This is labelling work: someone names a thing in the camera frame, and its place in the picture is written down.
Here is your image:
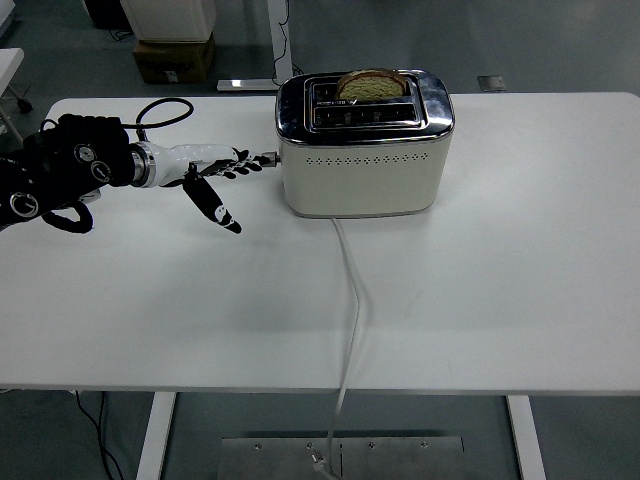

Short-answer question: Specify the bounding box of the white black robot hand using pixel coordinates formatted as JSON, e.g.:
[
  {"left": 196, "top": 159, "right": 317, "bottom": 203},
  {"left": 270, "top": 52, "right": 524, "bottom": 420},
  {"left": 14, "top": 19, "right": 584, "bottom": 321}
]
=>
[{"left": 152, "top": 143, "right": 275, "bottom": 236}]

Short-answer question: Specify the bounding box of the cream chrome toaster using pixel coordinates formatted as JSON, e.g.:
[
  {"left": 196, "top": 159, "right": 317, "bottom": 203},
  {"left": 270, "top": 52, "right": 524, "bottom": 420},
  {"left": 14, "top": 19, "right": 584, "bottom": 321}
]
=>
[{"left": 263, "top": 69, "right": 456, "bottom": 219}]

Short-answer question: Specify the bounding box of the brown cardboard box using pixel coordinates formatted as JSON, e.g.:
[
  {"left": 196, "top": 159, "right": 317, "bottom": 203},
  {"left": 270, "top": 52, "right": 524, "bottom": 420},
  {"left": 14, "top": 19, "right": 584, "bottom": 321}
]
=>
[{"left": 132, "top": 32, "right": 217, "bottom": 84}]

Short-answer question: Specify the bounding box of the white cabinet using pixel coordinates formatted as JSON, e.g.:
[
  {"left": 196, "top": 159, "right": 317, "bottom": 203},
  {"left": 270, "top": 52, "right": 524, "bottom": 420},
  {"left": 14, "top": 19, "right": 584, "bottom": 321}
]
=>
[{"left": 119, "top": 0, "right": 218, "bottom": 44}]

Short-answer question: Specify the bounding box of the white desk stand with foot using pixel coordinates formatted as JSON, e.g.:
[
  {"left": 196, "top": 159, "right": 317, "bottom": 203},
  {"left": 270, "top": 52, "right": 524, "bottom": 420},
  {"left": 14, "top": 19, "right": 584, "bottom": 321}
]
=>
[{"left": 216, "top": 0, "right": 294, "bottom": 93}]

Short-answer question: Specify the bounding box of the black box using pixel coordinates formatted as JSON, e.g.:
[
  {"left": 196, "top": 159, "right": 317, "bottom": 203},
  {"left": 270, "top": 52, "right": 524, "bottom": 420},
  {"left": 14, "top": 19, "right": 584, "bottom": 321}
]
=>
[{"left": 83, "top": 0, "right": 132, "bottom": 30}]

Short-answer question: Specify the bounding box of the white side table with caster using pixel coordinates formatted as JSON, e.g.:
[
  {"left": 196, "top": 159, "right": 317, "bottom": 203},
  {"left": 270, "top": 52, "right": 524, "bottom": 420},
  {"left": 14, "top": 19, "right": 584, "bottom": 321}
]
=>
[{"left": 0, "top": 47, "right": 34, "bottom": 151}]

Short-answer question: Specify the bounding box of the brown bread slice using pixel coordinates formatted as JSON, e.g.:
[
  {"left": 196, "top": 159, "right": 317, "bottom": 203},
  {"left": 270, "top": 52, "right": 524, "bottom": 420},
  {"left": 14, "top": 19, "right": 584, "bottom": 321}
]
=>
[{"left": 334, "top": 68, "right": 407, "bottom": 104}]

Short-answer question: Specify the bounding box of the white table leg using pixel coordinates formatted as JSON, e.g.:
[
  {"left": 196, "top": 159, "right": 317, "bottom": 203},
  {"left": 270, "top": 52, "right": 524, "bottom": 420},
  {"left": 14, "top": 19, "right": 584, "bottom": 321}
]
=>
[
  {"left": 505, "top": 395, "right": 547, "bottom": 480},
  {"left": 134, "top": 392, "right": 177, "bottom": 480}
]

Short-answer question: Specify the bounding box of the grey metal plate with screws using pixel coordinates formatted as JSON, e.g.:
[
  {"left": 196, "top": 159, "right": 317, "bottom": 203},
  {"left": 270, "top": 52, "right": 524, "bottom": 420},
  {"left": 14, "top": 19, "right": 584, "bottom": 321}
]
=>
[{"left": 219, "top": 436, "right": 465, "bottom": 480}]

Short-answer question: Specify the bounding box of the black cable by desk stand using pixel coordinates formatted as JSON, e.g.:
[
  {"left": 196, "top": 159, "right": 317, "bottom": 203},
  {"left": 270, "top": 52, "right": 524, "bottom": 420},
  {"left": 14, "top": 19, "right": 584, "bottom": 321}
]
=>
[{"left": 272, "top": 0, "right": 304, "bottom": 84}]

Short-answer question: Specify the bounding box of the white power cable with plug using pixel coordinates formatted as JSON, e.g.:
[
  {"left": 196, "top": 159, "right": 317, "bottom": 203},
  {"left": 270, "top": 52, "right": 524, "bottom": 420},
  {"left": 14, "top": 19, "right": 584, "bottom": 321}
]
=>
[{"left": 309, "top": 217, "right": 369, "bottom": 476}]

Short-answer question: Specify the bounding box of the thin black floor cable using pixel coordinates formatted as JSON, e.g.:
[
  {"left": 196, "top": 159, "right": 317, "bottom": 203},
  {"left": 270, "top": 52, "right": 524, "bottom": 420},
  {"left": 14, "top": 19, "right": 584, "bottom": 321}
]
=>
[{"left": 74, "top": 391, "right": 126, "bottom": 480}]

